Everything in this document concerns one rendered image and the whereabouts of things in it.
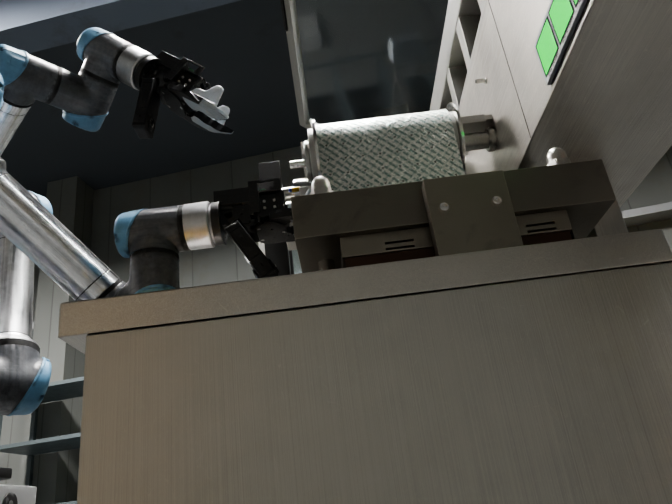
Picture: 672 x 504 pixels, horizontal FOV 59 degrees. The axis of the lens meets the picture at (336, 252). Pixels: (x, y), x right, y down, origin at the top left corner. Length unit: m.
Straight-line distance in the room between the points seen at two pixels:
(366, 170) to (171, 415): 0.55
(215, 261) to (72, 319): 4.61
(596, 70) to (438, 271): 0.37
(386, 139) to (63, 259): 0.56
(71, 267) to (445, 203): 0.61
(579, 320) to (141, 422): 0.45
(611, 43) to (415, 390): 0.49
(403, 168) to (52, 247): 0.58
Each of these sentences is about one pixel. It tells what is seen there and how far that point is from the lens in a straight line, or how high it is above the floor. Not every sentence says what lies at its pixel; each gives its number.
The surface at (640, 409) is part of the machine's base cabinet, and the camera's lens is 0.67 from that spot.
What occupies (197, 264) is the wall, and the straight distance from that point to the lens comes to 5.34.
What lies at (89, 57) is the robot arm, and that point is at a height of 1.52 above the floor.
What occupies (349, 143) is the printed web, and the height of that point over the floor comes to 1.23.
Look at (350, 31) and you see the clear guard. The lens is 1.74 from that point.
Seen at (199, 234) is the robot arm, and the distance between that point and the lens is 0.96.
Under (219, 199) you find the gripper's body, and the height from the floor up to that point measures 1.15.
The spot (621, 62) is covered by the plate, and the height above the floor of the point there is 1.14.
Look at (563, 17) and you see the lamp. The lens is 0.83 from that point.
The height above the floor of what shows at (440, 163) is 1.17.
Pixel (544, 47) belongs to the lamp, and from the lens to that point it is 0.89.
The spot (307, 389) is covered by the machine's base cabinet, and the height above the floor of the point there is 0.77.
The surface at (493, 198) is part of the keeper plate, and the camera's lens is 0.75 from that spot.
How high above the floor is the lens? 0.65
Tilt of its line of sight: 25 degrees up
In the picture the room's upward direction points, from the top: 8 degrees counter-clockwise
